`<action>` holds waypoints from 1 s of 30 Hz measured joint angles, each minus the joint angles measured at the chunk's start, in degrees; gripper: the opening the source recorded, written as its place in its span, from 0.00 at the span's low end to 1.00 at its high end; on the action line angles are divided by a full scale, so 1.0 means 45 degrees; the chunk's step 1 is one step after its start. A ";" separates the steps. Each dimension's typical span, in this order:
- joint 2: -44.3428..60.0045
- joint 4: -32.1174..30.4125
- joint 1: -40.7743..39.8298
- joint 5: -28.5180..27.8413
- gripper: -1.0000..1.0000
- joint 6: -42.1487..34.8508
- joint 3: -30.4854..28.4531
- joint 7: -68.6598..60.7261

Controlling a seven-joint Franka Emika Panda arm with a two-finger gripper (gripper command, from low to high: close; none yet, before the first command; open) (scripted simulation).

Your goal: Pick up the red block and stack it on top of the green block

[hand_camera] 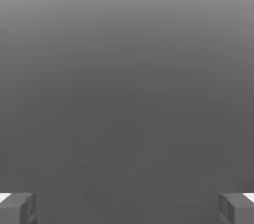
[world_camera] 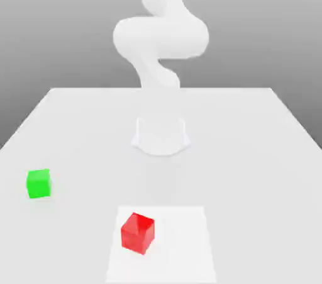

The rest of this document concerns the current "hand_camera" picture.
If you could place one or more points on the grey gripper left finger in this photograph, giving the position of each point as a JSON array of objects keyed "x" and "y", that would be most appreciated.
[{"x": 15, "y": 209}]

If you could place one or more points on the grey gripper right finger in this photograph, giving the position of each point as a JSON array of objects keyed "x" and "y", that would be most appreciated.
[{"x": 238, "y": 210}]

